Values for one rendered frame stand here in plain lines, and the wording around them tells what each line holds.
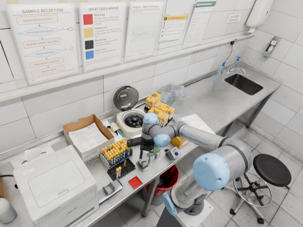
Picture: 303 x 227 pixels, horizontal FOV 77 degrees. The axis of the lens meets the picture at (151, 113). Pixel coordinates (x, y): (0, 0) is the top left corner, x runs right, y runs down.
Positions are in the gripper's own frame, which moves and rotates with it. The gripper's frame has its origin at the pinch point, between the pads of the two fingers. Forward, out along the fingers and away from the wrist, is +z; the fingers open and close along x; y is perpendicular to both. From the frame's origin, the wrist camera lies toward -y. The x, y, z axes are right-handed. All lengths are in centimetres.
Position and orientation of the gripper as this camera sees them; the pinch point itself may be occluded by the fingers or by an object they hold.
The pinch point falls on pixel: (140, 155)
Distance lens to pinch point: 128.1
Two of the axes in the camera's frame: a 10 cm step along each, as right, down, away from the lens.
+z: -1.5, 7.5, 6.5
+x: 0.4, -6.5, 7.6
